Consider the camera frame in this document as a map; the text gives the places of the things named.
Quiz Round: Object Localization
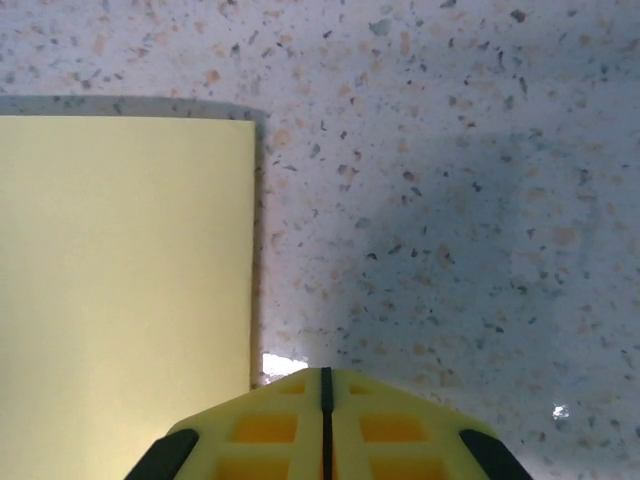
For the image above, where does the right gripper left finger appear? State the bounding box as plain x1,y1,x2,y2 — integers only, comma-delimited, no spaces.
128,366,329,480

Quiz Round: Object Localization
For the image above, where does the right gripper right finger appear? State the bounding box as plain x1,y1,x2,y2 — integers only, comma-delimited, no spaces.
325,366,532,480

